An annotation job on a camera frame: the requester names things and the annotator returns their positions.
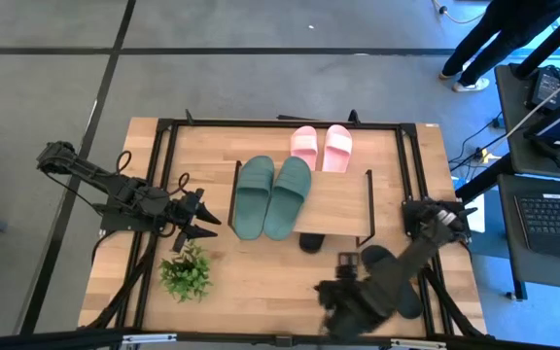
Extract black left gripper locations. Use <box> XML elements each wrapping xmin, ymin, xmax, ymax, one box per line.
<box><xmin>164</xmin><ymin>192</ymin><xmax>224</xmax><ymax>254</ymax></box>

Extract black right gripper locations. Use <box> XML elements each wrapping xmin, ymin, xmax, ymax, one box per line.
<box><xmin>315</xmin><ymin>278</ymin><xmax>389</xmax><ymax>342</ymax></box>

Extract green rubber slide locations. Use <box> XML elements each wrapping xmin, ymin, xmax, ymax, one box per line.
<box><xmin>233</xmin><ymin>155</ymin><xmax>276</xmax><ymax>241</ymax></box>
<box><xmin>262</xmin><ymin>156</ymin><xmax>313</xmax><ymax>242</ymax></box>

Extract black rubber slide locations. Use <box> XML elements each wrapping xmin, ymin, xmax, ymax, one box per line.
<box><xmin>361</xmin><ymin>245</ymin><xmax>425</xmax><ymax>321</ymax></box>
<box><xmin>298</xmin><ymin>232</ymin><xmax>326</xmax><ymax>255</ymax></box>

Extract small artificial green plant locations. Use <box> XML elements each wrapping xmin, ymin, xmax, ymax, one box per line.
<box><xmin>157</xmin><ymin>237</ymin><xmax>213</xmax><ymax>303</ymax></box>

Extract pink rubber slide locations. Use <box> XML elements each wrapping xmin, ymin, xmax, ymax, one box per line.
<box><xmin>289</xmin><ymin>124</ymin><xmax>320</xmax><ymax>172</ymax></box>
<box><xmin>321</xmin><ymin>123</ymin><xmax>354</xmax><ymax>174</ymax></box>

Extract white box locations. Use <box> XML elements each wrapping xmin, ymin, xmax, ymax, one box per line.
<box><xmin>468</xmin><ymin>192</ymin><xmax>487</xmax><ymax>233</ymax></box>

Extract black rig beam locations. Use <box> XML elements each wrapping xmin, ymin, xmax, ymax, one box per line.
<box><xmin>0</xmin><ymin>326</ymin><xmax>560</xmax><ymax>350</ymax></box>

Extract black diagonal pole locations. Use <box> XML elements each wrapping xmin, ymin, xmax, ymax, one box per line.
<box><xmin>510</xmin><ymin>0</ymin><xmax>560</xmax><ymax>82</ymax></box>
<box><xmin>456</xmin><ymin>153</ymin><xmax>517</xmax><ymax>204</ymax></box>

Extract black laptop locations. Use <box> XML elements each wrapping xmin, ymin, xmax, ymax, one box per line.
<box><xmin>512</xmin><ymin>94</ymin><xmax>560</xmax><ymax>263</ymax></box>

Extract black side desk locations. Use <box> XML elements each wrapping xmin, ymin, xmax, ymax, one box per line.
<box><xmin>493</xmin><ymin>62</ymin><xmax>560</xmax><ymax>303</ymax></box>

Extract thin white rod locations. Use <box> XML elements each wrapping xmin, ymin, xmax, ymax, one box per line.
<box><xmin>495</xmin><ymin>64</ymin><xmax>560</xmax><ymax>144</ymax></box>

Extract black power adapter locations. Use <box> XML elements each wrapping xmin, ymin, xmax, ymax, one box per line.
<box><xmin>526</xmin><ymin>66</ymin><xmax>560</xmax><ymax>112</ymax></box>

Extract person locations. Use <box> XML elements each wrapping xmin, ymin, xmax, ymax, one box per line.
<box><xmin>437</xmin><ymin>0</ymin><xmax>560</xmax><ymax>94</ymax></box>

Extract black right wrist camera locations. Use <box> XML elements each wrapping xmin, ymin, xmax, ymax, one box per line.
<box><xmin>336</xmin><ymin>252</ymin><xmax>361</xmax><ymax>280</ymax></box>

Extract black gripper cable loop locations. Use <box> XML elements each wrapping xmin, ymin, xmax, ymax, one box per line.
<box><xmin>175</xmin><ymin>171</ymin><xmax>193</xmax><ymax>196</ymax></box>

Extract silver metal bracket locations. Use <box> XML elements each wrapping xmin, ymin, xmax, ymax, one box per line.
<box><xmin>121</xmin><ymin>332</ymin><xmax>178</xmax><ymax>347</ymax></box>
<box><xmin>389</xmin><ymin>337</ymin><xmax>447</xmax><ymax>350</ymax></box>

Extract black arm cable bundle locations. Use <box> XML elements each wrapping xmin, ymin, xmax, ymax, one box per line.
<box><xmin>414</xmin><ymin>262</ymin><xmax>486</xmax><ymax>339</ymax></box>
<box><xmin>81</xmin><ymin>231</ymin><xmax>158</xmax><ymax>331</ymax></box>

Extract wooden shelf black frame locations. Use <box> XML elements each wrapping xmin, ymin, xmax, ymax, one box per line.
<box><xmin>227</xmin><ymin>158</ymin><xmax>376</xmax><ymax>249</ymax></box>

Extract black aluminium table frame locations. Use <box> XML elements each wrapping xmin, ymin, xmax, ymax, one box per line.
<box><xmin>114</xmin><ymin>115</ymin><xmax>456</xmax><ymax>339</ymax></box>

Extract black floor cables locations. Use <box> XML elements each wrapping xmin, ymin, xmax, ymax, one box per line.
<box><xmin>448</xmin><ymin>112</ymin><xmax>508</xmax><ymax>171</ymax></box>

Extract white floor cable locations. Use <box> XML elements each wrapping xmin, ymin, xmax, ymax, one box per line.
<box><xmin>430</xmin><ymin>0</ymin><xmax>462</xmax><ymax>25</ymax></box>

